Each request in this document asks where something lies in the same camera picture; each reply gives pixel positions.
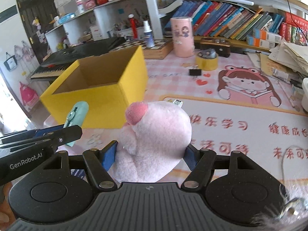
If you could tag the pink gift box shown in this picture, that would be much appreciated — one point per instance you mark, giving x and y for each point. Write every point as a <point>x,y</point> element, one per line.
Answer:
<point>89,3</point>

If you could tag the teal plastic clip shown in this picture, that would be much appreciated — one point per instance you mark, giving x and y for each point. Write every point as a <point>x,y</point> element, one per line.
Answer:
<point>78,112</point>

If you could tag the row of colourful books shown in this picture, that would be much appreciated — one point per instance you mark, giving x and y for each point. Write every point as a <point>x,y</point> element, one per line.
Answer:
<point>223,19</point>

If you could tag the small grey toy figure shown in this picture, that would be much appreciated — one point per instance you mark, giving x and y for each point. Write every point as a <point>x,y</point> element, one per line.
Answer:
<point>207,53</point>

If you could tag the orange and blue carton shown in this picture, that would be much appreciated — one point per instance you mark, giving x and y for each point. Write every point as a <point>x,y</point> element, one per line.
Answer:
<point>261,43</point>
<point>268,35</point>

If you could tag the pink checked desktop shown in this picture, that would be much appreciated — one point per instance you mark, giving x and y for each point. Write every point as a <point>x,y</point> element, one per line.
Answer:
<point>168,81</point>

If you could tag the blue tissue pack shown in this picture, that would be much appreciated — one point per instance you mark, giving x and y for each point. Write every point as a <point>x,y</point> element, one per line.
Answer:
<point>67,18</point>

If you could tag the white spray bottle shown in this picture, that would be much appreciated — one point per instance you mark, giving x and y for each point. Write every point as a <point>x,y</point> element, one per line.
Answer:
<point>148,35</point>

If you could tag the pink cartoon canister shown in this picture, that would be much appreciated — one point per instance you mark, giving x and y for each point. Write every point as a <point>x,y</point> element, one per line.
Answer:
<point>182,37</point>

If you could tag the white plastic box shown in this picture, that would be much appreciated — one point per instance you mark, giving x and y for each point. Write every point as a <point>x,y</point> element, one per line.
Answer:
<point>305,93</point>

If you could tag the white shelf unit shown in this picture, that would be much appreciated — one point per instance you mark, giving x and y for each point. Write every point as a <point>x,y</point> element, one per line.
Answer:
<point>105,14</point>

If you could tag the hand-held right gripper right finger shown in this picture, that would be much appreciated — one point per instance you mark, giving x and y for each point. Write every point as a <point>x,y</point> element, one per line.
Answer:
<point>191,160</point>

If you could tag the pink plush toy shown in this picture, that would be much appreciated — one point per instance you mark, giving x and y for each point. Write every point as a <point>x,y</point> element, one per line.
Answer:
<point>156,137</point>

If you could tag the black binder clip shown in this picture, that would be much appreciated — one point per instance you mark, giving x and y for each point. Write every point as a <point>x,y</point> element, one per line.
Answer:
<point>194,72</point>

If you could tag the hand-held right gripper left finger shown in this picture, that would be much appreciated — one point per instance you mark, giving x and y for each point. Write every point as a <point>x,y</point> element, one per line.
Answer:
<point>109,157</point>

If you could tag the white carton red label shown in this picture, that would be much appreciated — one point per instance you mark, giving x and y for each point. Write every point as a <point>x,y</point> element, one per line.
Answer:
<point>96,32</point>

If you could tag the red books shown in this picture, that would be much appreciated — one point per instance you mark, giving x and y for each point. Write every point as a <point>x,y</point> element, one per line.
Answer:
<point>294,27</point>

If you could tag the black electronic keyboard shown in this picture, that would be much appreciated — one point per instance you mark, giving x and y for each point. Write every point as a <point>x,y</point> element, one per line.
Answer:
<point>79,53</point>

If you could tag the wooden chessboard box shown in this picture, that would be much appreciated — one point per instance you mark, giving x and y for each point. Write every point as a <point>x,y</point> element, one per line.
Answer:
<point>158,49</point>

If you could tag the yellow cardboard box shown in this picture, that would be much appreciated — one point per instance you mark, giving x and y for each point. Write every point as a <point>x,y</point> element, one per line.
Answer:
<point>96,105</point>

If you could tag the dark wooden box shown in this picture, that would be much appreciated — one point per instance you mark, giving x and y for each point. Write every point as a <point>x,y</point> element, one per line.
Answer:
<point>216,45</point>

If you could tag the dark wooden door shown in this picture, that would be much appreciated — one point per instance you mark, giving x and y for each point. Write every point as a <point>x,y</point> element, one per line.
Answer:
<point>36,9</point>

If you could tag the stack of papers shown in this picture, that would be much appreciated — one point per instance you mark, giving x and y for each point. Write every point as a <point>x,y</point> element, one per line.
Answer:
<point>288,55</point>

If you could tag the white bottle blue cap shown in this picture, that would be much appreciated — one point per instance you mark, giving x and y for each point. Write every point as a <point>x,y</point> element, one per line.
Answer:
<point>80,3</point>

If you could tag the red bottle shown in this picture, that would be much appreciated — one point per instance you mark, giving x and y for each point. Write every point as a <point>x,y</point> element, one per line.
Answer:
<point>133,27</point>

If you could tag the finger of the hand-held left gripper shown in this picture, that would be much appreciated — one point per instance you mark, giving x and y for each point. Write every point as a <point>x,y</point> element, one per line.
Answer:
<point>68,134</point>
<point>45,131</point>

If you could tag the white tote bag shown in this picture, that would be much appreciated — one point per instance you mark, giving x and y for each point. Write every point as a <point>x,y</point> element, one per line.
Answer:
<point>10,62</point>

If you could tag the pink hanging bag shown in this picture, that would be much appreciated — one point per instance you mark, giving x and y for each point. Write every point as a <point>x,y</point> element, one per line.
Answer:
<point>28,96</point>

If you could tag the yellow sponge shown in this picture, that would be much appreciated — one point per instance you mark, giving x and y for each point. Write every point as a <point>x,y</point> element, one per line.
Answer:
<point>207,65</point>

